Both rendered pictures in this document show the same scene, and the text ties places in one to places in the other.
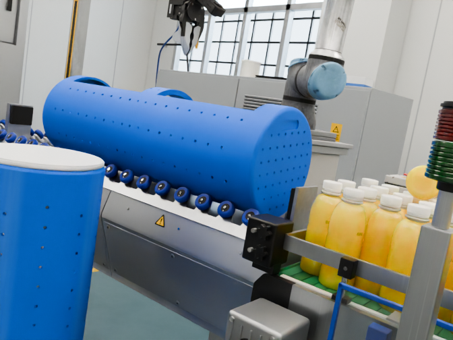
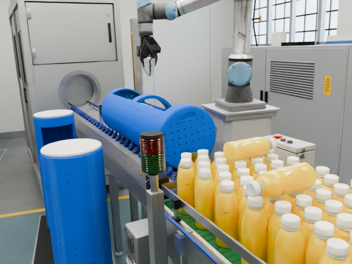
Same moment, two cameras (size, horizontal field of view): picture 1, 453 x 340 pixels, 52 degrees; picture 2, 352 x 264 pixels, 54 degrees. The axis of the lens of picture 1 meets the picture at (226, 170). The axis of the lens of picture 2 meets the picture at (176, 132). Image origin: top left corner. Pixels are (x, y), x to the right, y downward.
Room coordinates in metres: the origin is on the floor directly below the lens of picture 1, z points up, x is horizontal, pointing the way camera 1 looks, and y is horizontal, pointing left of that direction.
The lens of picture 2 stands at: (-0.16, -0.73, 1.47)
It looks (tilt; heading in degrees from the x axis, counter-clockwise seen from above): 14 degrees down; 26
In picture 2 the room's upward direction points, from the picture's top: 2 degrees counter-clockwise
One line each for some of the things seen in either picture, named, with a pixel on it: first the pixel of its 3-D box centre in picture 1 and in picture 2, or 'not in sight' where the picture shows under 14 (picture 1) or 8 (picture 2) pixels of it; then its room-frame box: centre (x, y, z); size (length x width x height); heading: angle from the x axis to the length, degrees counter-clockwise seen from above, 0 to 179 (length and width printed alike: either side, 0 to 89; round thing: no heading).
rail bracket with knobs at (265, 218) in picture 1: (268, 242); (158, 187); (0.93, -0.11, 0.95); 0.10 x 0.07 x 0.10; 143
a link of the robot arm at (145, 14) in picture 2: not in sight; (145, 11); (1.39, 0.18, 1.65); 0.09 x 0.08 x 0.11; 107
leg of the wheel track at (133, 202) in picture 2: not in sight; (134, 211); (1.80, 0.61, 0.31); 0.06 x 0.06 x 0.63; 53
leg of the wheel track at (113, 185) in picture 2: not in sight; (116, 216); (1.69, 0.69, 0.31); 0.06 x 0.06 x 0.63; 53
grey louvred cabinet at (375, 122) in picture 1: (247, 174); (284, 116); (3.59, -0.16, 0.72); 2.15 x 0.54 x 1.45; 43
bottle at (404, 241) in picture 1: (407, 262); (205, 200); (0.81, -0.35, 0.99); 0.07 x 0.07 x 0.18
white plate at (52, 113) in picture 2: not in sight; (53, 113); (1.70, 1.19, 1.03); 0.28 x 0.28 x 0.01
